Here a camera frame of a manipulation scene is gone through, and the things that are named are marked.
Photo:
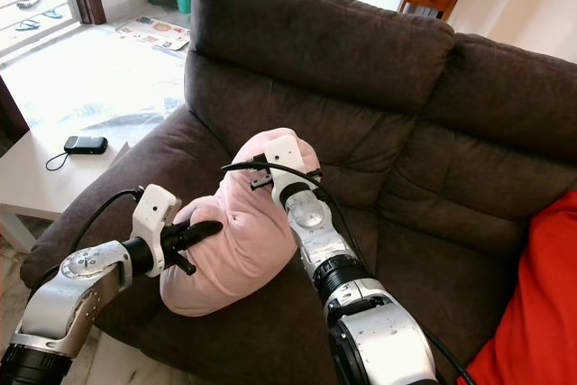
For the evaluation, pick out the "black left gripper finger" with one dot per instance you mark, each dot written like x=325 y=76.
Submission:
x=206 y=232
x=186 y=266

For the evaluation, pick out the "pink pillow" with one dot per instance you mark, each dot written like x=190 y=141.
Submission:
x=239 y=241

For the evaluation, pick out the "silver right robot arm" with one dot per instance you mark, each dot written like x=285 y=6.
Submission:
x=379 y=331

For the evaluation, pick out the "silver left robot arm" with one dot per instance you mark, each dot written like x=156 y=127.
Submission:
x=77 y=295

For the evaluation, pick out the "dark brown fabric sofa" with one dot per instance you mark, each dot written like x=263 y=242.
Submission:
x=415 y=132

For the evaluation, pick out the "colourful printed floor mat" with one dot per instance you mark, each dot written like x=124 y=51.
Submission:
x=153 y=32

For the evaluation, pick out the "red pillow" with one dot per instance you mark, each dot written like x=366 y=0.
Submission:
x=532 y=313

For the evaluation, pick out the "white side table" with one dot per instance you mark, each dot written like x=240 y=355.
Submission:
x=36 y=187

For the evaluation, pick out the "dark wooden furniture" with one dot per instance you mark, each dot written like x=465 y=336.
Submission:
x=12 y=114

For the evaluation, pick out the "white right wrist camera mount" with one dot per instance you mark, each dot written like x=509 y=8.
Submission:
x=284 y=160

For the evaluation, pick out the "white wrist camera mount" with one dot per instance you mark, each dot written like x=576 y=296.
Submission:
x=153 y=214
x=284 y=160

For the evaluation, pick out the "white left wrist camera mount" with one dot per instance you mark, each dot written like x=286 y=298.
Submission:
x=153 y=214

